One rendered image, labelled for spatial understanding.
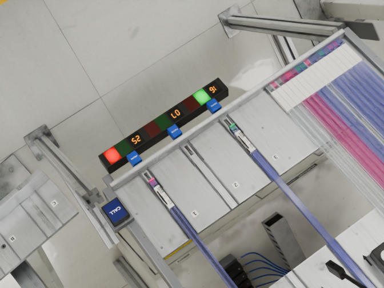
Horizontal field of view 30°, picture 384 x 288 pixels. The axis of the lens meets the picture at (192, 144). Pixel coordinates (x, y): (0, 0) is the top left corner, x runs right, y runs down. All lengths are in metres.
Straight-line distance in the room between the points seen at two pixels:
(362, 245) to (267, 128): 0.33
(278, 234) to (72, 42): 0.88
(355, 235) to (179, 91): 1.02
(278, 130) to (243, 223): 0.33
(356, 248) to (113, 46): 1.10
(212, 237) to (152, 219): 0.33
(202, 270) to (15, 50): 0.87
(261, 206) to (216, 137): 0.31
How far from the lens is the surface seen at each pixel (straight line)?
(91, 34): 2.26
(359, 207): 2.02
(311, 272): 1.50
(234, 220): 1.85
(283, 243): 1.87
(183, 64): 2.36
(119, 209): 1.51
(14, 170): 2.26
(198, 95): 1.68
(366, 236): 1.54
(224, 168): 1.58
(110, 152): 1.63
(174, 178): 1.58
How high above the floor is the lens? 2.18
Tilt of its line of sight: 65 degrees down
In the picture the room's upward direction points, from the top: 119 degrees clockwise
